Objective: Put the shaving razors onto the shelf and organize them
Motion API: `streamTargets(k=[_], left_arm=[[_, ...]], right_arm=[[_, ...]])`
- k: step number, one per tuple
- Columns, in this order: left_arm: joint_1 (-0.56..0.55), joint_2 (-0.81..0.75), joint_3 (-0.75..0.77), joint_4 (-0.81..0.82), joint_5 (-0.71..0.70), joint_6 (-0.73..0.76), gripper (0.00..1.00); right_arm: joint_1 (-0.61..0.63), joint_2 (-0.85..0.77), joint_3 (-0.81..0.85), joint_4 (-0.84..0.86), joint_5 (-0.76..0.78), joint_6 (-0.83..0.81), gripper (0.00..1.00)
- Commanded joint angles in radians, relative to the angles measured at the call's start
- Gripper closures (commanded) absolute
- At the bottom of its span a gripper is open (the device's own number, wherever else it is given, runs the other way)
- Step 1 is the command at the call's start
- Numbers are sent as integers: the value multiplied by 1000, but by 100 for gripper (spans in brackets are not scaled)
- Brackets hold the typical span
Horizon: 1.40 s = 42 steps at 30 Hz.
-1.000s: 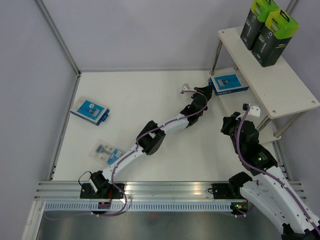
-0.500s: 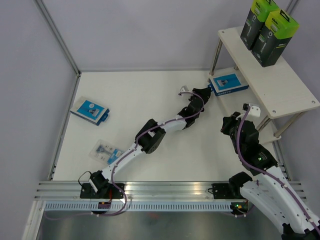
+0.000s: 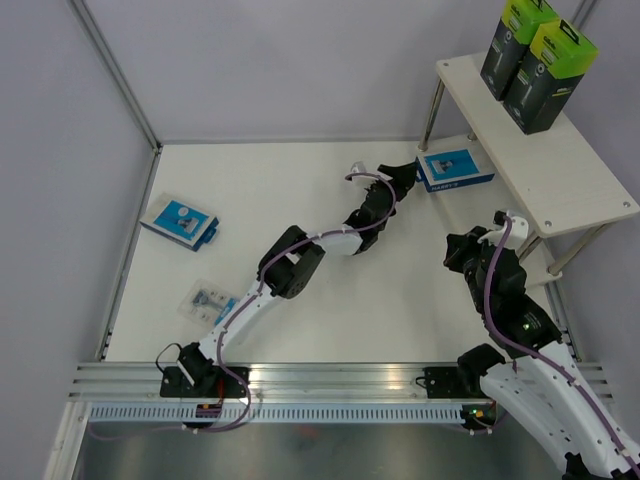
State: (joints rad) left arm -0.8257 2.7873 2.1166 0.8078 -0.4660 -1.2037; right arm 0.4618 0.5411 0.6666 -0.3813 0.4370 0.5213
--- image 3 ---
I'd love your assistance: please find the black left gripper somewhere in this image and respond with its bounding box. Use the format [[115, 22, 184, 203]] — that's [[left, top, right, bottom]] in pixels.
[[365, 163, 418, 205]]

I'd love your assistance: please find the blue Harry's razor box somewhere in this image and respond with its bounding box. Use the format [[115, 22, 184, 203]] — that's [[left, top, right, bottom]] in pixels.
[[415, 148, 496, 193], [139, 193, 219, 252]]

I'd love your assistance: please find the green black Gillette box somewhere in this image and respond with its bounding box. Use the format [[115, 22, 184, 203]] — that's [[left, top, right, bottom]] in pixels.
[[480, 0, 557, 101], [503, 18, 599, 135]]

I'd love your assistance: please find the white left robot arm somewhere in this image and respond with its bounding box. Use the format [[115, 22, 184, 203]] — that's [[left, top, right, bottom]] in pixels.
[[177, 162, 417, 396]]

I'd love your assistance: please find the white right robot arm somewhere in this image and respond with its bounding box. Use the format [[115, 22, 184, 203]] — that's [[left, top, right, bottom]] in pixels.
[[443, 226, 639, 479]]

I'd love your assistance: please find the white two-tier shelf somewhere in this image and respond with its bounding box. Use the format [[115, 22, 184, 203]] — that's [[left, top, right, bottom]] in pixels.
[[418, 54, 639, 286]]

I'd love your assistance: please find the clear blue razor blister pack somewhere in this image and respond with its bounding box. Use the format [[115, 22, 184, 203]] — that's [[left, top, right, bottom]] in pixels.
[[178, 279, 239, 330]]

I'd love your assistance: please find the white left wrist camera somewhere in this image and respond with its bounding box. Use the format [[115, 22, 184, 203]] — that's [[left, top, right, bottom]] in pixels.
[[345, 161, 367, 183]]

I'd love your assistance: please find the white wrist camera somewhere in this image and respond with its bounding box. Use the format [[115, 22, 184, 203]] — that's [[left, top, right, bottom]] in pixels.
[[345, 161, 367, 183], [484, 210, 529, 250]]

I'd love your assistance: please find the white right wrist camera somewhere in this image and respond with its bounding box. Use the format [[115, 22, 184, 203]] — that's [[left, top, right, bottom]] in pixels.
[[484, 210, 529, 250]]

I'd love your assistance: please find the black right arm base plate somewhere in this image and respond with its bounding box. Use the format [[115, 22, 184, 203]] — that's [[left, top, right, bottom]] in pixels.
[[415, 365, 488, 400]]

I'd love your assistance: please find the aluminium front rail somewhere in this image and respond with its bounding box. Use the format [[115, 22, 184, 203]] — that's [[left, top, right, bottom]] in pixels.
[[68, 362, 614, 402]]

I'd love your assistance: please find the right aluminium frame post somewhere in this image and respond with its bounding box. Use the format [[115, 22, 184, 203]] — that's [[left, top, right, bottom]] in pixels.
[[571, 0, 600, 29]]

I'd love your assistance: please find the aluminium frame post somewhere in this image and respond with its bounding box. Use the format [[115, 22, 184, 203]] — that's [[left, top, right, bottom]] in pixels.
[[571, 0, 600, 29], [68, 0, 162, 154]]

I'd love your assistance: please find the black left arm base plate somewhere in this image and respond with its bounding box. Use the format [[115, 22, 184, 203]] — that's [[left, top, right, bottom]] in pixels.
[[159, 366, 250, 399]]

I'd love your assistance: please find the left aluminium frame post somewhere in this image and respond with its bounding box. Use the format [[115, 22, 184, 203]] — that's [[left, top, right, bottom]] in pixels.
[[68, 0, 162, 154]]

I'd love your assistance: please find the white slotted cable duct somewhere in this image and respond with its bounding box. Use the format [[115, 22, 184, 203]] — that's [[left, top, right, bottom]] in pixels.
[[89, 402, 463, 425]]

